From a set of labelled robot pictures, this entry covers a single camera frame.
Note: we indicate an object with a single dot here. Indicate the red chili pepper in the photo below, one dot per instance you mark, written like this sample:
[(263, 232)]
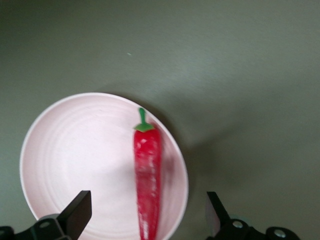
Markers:
[(147, 175)]

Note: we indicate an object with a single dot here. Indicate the pink round plate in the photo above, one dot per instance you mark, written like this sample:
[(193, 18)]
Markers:
[(82, 155)]

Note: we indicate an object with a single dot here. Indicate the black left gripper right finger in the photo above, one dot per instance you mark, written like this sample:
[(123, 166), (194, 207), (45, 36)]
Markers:
[(220, 222)]

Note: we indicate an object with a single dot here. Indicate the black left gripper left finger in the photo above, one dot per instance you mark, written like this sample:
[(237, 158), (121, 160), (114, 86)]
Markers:
[(75, 217)]

